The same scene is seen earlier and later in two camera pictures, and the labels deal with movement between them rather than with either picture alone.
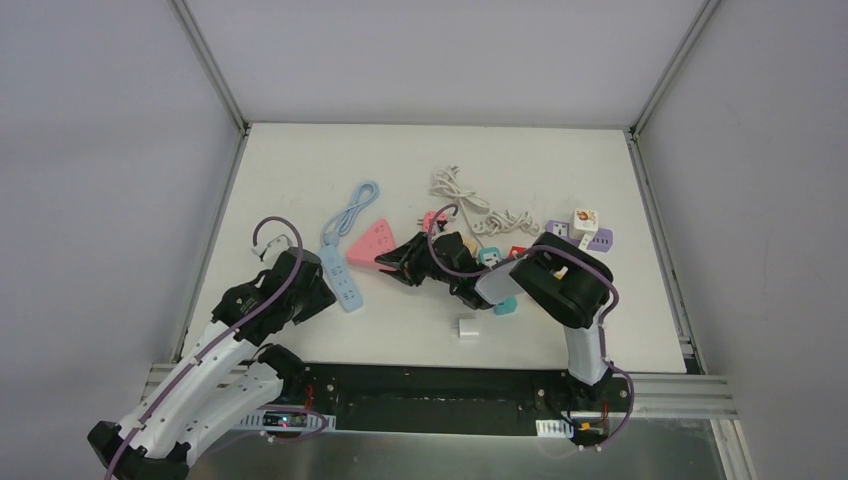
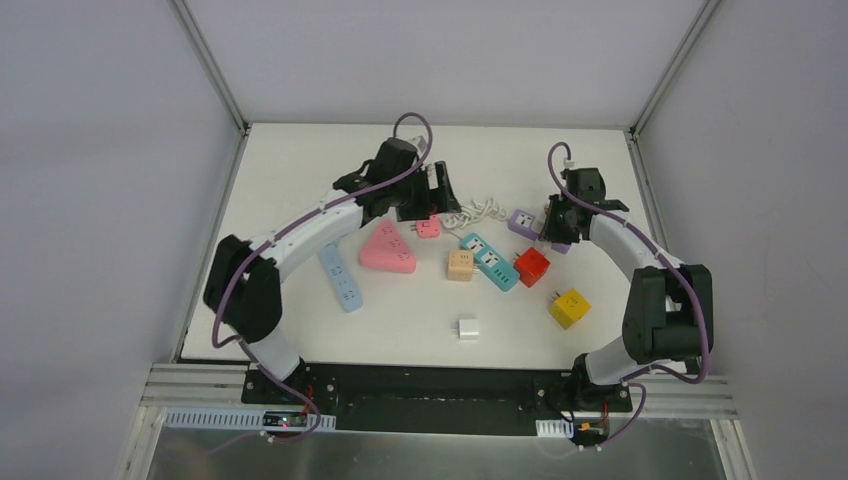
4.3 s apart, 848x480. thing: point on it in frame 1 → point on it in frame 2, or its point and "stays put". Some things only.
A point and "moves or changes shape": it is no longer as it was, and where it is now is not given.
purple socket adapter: (561, 229) moves or changes shape
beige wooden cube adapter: (472, 244) moves or changes shape
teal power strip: (488, 256) moves or changes shape
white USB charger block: (468, 327) stays put
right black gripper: (422, 258) → (556, 223)
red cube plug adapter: (518, 249) moves or changes shape
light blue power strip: (344, 285) stays put
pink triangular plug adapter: (376, 240) moves or changes shape
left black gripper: (315, 299) → (428, 192)
